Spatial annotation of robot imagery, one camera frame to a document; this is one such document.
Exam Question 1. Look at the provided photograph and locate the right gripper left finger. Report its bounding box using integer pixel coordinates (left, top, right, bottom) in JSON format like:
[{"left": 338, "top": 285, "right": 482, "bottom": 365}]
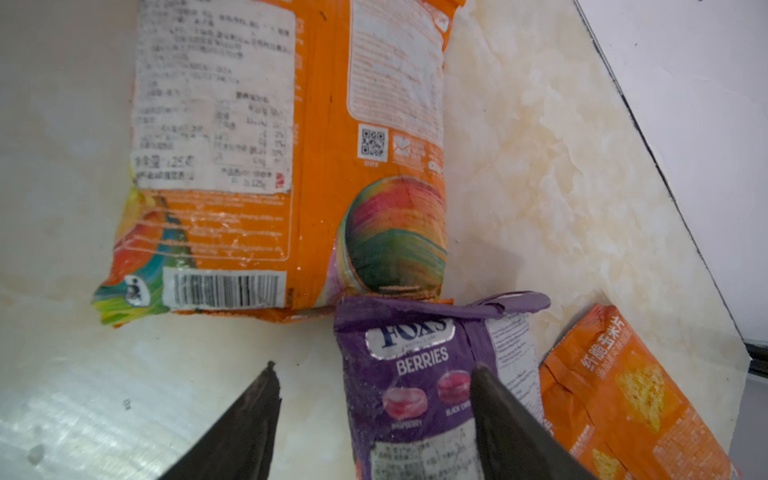
[{"left": 161, "top": 361, "right": 281, "bottom": 480}]

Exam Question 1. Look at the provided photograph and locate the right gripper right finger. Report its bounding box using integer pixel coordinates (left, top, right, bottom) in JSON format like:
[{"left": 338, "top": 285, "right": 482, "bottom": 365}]
[{"left": 470, "top": 364, "right": 594, "bottom": 480}]

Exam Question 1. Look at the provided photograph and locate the purple snack packet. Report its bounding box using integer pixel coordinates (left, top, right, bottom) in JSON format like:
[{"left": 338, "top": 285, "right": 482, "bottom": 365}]
[{"left": 334, "top": 291, "right": 550, "bottom": 479}]

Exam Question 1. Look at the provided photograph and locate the yellow orange mango snack bag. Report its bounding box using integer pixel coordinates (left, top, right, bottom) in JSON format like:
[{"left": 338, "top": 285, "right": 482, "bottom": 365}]
[{"left": 92, "top": 1, "right": 460, "bottom": 327}]

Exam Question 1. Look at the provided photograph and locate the orange snack packet far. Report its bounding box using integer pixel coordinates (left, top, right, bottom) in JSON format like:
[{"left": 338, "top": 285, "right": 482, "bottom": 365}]
[{"left": 539, "top": 304, "right": 741, "bottom": 479}]

